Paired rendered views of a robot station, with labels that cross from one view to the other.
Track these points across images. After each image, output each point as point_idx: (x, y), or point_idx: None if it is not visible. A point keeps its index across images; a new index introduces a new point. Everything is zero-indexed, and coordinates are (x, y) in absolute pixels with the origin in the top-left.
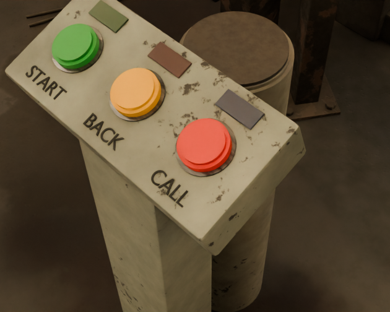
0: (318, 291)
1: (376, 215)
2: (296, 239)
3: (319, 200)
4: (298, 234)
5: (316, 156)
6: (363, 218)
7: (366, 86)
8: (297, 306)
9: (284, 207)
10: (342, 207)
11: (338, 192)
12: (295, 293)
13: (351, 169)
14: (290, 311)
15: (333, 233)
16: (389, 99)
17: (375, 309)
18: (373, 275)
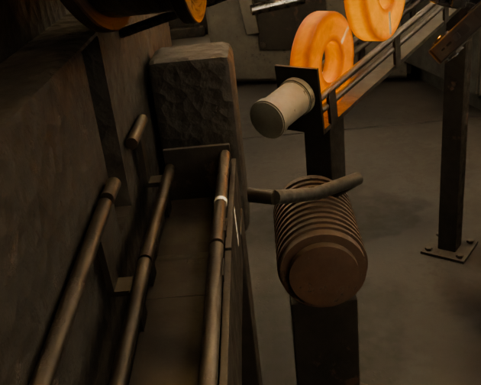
0: (453, 302)
1: (377, 312)
2: (441, 326)
3: (404, 335)
4: (437, 328)
5: (376, 357)
6: (387, 315)
7: (279, 376)
8: (472, 302)
9: (432, 344)
10: (392, 325)
11: (386, 333)
12: (467, 307)
13: (362, 339)
14: (479, 303)
15: (414, 318)
16: (278, 360)
17: (427, 284)
18: (412, 294)
